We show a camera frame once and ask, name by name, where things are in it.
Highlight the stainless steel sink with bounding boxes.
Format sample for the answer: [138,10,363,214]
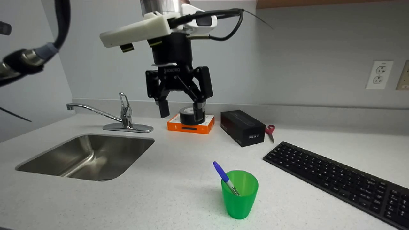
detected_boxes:
[14,132,156,182]

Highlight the black tape roll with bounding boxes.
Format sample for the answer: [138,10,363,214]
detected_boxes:
[177,106,207,126]

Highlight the black keyboard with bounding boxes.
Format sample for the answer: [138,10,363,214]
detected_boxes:
[262,140,409,230]

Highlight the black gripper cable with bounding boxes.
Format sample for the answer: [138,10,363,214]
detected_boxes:
[170,7,275,42]

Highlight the black rectangular box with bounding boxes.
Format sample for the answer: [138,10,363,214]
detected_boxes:
[220,108,267,148]

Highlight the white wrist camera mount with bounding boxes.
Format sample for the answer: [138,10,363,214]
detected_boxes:
[98,3,218,48]

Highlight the black corrugated cable hose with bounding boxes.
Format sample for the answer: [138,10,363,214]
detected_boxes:
[0,0,73,88]

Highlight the white wall outlet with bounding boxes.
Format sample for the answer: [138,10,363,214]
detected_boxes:
[364,60,395,92]

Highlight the blue pen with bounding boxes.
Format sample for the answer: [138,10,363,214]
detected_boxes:
[212,159,241,198]

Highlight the green plastic cup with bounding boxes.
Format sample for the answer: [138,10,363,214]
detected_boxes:
[220,168,259,221]

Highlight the beige wall plate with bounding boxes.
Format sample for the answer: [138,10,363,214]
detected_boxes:
[395,58,409,92]

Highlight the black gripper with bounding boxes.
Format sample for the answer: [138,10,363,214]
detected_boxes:
[144,31,213,120]

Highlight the red scissors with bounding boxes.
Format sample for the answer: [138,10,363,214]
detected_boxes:
[263,122,277,144]

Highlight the orange flat box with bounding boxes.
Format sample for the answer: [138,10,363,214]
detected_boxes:
[166,112,216,135]

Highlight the chrome faucet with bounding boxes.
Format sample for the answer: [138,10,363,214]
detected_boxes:
[65,90,154,134]

